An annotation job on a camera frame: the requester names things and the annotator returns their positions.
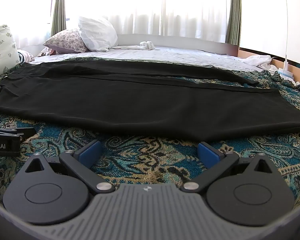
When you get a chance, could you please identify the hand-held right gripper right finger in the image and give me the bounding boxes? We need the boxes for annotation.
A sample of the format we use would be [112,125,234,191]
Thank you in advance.
[180,141,277,194]

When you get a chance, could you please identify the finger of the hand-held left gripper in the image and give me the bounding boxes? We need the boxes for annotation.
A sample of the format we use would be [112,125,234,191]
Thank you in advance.
[0,126,37,140]

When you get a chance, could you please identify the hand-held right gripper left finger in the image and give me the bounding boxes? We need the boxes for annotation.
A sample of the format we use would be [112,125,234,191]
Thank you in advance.
[24,140,115,194]

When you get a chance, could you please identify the black pants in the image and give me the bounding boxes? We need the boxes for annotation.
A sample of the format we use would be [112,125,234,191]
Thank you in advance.
[0,60,300,143]

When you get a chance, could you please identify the teal paisley blanket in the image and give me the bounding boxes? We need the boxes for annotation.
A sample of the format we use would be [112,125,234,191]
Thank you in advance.
[0,56,300,205]

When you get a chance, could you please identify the white leaf-print pillow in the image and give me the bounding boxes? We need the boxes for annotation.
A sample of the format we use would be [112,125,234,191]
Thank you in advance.
[0,25,21,79]

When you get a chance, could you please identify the striped cloth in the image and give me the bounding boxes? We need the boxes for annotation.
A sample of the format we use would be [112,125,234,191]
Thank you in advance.
[17,50,36,65]

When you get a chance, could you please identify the small patterned cloth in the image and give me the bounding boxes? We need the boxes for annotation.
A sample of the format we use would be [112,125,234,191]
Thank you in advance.
[37,47,58,57]

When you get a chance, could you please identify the white sheer curtain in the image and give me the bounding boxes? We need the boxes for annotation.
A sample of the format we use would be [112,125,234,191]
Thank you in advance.
[64,0,228,43]
[11,0,53,49]

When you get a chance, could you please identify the floral purple pillow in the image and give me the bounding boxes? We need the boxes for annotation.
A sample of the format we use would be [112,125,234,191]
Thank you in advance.
[43,29,89,54]

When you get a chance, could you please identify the crumpled white cloth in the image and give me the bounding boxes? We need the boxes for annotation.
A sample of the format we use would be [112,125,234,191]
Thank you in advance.
[241,54,278,73]

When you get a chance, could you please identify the white bed sheet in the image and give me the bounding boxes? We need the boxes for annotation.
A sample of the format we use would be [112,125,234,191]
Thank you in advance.
[27,46,267,73]

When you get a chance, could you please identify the grey bed headboard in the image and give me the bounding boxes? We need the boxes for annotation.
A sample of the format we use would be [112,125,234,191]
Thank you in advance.
[116,33,240,55]

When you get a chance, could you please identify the blue white packet stack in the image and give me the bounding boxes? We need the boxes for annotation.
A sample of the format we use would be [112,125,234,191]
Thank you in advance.
[277,67,296,81]

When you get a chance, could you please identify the white rolled towel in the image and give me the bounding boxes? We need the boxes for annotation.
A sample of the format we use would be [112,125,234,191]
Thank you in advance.
[112,40,156,51]

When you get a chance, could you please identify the wooden panel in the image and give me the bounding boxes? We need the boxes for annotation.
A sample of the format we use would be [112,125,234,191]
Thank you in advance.
[237,48,300,82]

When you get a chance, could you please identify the green curtain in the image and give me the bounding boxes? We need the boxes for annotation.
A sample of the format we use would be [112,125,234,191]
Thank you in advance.
[51,0,67,35]
[226,0,242,46]

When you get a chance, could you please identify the white cable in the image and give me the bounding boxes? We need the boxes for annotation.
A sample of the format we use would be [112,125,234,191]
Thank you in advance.
[282,0,291,67]

